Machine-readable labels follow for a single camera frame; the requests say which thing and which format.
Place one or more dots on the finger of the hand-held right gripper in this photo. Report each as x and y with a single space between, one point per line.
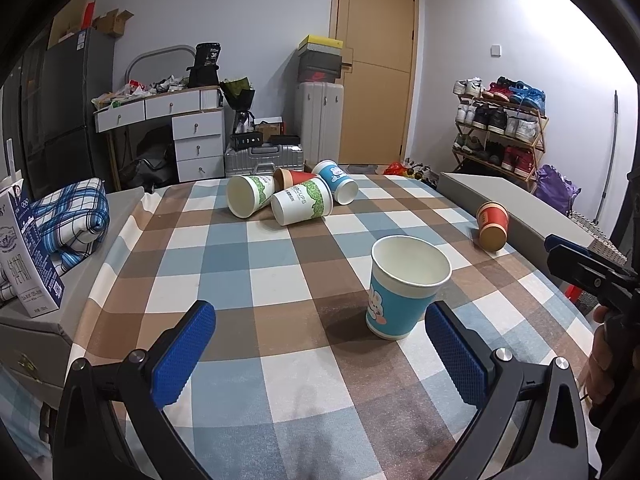
575 270

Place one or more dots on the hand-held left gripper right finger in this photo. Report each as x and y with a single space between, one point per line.
456 355

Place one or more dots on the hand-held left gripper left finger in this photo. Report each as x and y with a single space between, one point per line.
182 355

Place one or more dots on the blue rabbit paper cup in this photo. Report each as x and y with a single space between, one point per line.
395 305
336 180

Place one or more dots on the red brown paper cup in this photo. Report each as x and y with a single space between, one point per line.
492 225
301 178

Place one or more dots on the white green-print paper cup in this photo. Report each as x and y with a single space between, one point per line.
302 203
250 195

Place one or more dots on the person's right hand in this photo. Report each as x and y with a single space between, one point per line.
595 370

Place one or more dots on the grey perforated panel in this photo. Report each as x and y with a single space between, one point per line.
602 242

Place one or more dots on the purple bag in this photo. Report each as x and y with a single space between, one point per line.
555 187

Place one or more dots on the grey storage box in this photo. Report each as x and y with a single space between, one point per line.
500 192
117 205

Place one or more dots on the thin metal pole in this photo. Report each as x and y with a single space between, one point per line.
611 160

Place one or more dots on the wooden shoe rack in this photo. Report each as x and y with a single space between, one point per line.
537 157

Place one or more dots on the checked tablecloth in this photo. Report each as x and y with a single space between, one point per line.
280 280

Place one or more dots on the collection of sneakers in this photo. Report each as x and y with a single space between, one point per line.
497 120

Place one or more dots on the blue plaid blanket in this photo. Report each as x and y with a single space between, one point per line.
75 215

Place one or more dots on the white blue milk carton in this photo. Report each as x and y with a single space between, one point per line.
22 260

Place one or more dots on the red plastic bag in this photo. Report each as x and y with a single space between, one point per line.
397 169

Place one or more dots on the black duffel bag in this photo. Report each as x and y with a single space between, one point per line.
150 160

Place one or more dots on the white desk with drawers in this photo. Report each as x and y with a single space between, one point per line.
197 145

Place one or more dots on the silver suitcase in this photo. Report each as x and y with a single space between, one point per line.
260 159

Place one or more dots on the black electronic box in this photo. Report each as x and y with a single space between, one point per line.
247 140

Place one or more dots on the black wrapped flower bouquet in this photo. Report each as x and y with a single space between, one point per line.
239 97

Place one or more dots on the pile of desk clutter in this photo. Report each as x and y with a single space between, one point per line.
135 91

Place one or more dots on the white ribbed suitcase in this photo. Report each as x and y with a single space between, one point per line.
320 120

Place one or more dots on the dark grey refrigerator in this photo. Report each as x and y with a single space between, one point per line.
65 110

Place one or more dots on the wooden door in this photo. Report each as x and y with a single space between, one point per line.
375 60

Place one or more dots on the black red shoe box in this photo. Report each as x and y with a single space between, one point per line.
319 75

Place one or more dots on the grey shoe box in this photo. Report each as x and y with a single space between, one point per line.
320 59

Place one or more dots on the small open cardboard box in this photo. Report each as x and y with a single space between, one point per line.
114 22

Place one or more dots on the yellow lid shoe box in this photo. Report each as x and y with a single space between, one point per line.
320 43

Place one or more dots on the large cardboard box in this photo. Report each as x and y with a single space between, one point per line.
67 17

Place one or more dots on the grey metal bed frame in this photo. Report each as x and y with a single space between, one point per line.
155 57

